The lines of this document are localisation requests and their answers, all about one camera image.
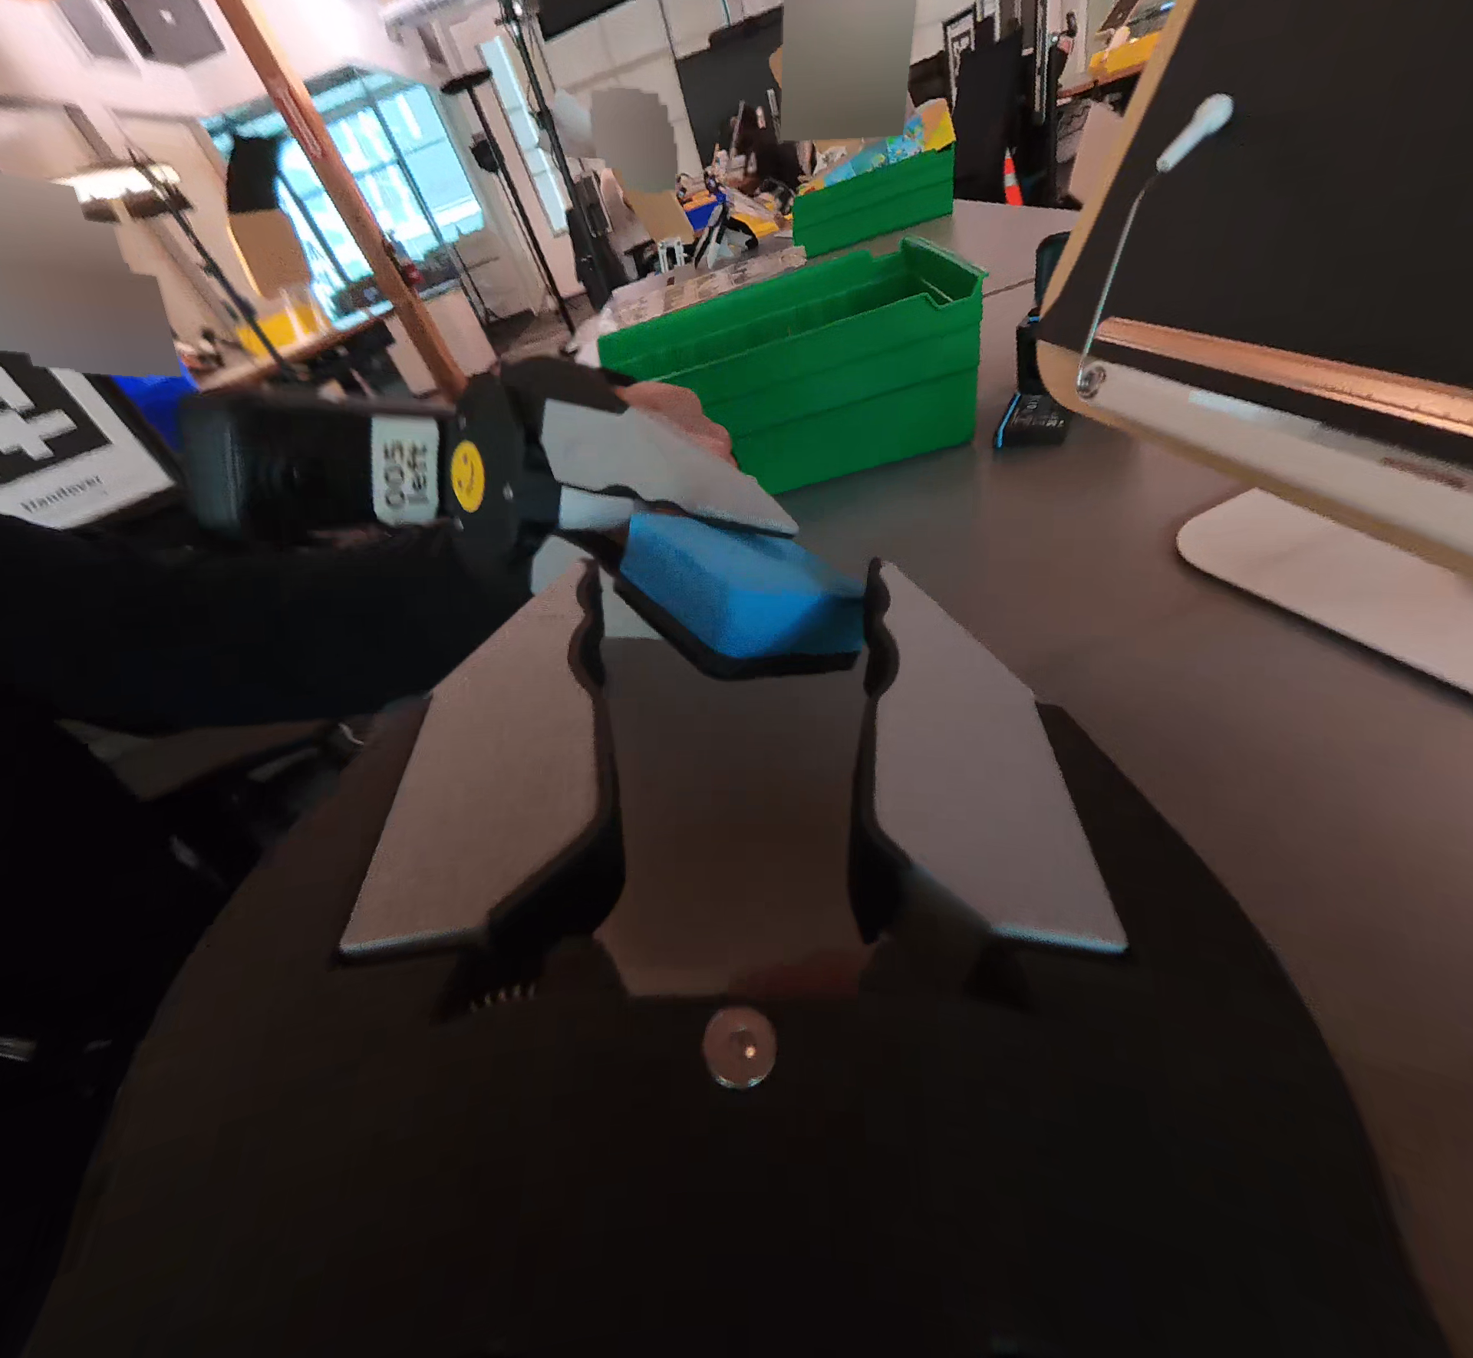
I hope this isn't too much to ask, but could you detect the white-tipped page holder pin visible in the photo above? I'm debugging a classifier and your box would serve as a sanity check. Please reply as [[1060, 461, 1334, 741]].
[[1074, 92, 1235, 402]]

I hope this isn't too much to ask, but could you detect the green plastic bin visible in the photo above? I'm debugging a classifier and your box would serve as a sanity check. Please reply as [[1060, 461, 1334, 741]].
[[596, 235, 992, 496], [790, 144, 959, 259]]

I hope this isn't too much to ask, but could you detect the blue black foam eraser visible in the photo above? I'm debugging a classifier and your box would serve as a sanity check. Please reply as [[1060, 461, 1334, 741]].
[[612, 511, 867, 683]]

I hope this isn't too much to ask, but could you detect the black light stand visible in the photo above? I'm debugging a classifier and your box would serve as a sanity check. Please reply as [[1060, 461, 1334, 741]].
[[491, 0, 580, 337]]

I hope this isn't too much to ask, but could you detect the white printed sign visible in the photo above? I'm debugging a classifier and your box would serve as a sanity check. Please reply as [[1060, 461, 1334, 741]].
[[0, 349, 184, 531]]

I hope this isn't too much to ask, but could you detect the person's left hand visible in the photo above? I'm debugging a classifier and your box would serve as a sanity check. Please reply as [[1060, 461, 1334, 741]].
[[624, 380, 738, 466]]

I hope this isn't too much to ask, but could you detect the black camera battery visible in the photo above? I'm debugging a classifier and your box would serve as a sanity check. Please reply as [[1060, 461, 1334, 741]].
[[992, 390, 1074, 452]]

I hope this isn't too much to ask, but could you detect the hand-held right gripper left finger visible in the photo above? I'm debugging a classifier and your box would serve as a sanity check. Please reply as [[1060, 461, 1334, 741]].
[[338, 563, 629, 960]]

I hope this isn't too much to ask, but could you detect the black wooden book stand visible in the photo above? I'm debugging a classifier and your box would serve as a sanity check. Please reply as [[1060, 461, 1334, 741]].
[[1035, 0, 1473, 694]]

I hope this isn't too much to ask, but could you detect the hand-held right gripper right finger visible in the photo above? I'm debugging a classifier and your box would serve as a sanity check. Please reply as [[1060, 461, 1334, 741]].
[[848, 560, 1132, 958]]

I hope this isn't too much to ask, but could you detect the black battery charger case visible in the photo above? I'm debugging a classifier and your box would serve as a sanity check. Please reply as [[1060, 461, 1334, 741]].
[[1013, 232, 1076, 400]]

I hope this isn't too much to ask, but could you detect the blue plastic crate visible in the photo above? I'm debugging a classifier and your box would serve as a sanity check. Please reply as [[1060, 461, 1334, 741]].
[[139, 370, 199, 451]]

